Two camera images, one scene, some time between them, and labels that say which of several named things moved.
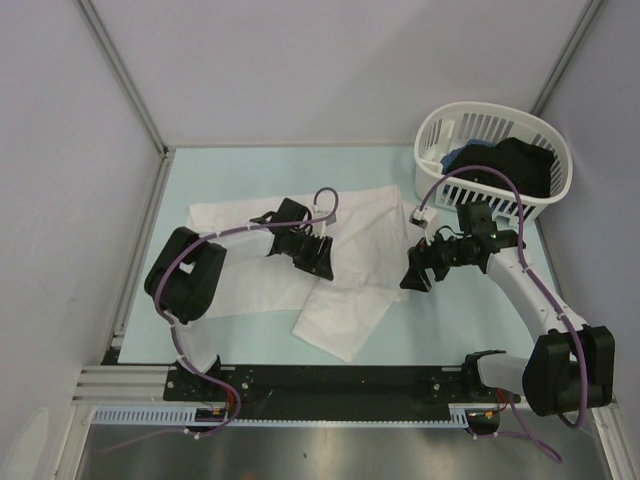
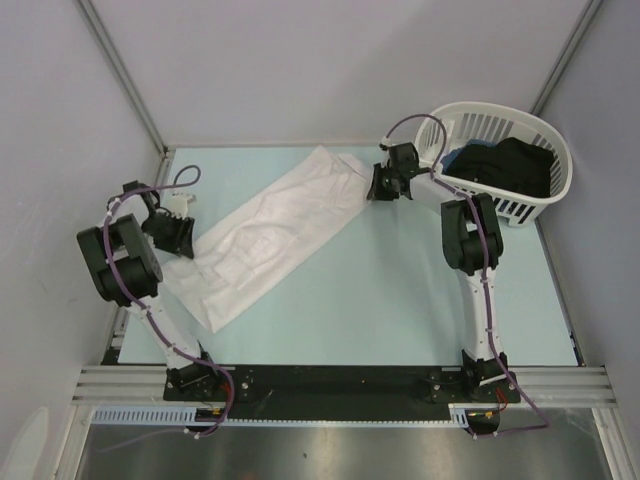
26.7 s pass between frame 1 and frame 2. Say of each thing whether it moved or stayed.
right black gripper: moved
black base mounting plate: stayed
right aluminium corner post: stayed
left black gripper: moved
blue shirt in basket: stayed
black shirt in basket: stayed
